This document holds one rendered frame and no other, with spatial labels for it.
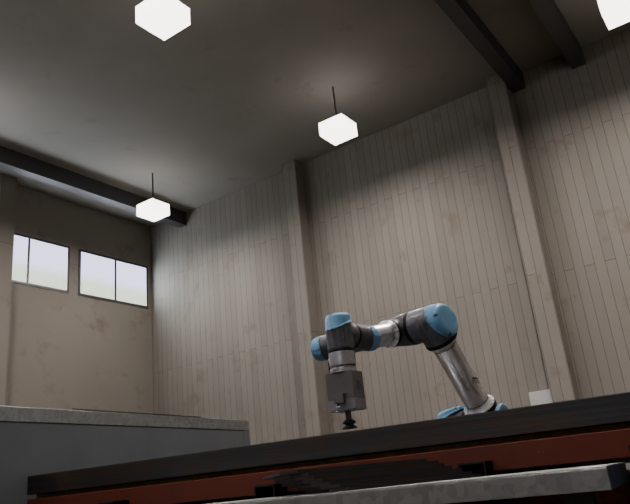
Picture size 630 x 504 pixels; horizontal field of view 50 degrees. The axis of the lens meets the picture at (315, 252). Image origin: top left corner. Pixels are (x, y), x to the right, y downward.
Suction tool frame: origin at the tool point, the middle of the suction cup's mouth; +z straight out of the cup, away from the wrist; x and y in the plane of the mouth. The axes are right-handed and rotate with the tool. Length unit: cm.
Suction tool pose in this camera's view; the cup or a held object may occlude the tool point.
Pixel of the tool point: (349, 428)
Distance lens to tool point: 188.6
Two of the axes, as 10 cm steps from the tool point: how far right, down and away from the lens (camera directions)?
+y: 8.5, -2.5, -4.6
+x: 5.2, 2.3, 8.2
